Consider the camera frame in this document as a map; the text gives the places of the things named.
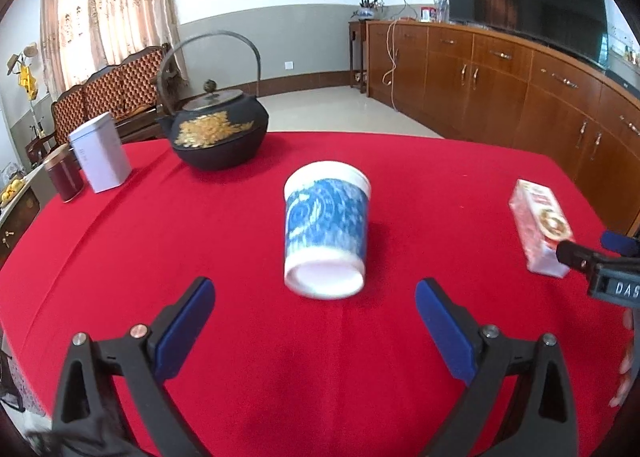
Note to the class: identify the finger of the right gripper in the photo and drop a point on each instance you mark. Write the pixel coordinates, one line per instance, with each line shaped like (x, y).
(577, 257)
(623, 245)

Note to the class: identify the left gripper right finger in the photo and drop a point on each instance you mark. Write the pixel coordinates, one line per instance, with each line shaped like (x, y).
(452, 328)

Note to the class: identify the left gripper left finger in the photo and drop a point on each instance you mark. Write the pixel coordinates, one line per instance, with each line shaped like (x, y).
(175, 330)

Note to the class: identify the person's right hand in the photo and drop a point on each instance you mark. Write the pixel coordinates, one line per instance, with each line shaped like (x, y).
(625, 368)

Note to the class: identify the clear red snack box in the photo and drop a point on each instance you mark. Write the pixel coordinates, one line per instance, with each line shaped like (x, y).
(541, 226)

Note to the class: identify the red tablecloth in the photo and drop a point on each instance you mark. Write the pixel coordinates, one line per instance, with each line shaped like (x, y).
(315, 346)

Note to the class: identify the blue white paper cup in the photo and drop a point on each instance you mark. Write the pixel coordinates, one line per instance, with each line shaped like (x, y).
(326, 230)

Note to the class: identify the dark red glass jar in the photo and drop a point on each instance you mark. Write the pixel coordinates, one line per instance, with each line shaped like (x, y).
(63, 171)

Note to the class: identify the long wooden sideboard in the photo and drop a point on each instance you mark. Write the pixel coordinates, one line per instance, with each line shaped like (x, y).
(487, 87)

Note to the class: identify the white tin canister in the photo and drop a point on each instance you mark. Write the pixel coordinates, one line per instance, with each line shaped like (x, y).
(98, 149)

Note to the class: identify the black cast iron teapot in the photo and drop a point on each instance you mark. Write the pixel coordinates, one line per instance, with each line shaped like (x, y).
(219, 129)

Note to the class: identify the wooden lattice bench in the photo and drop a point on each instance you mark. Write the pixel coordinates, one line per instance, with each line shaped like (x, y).
(126, 91)

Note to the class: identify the blue white porcelain vase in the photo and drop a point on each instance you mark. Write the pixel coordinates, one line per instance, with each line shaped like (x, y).
(365, 14)

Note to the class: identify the beige window curtain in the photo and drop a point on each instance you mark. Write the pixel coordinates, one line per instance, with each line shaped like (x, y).
(79, 37)

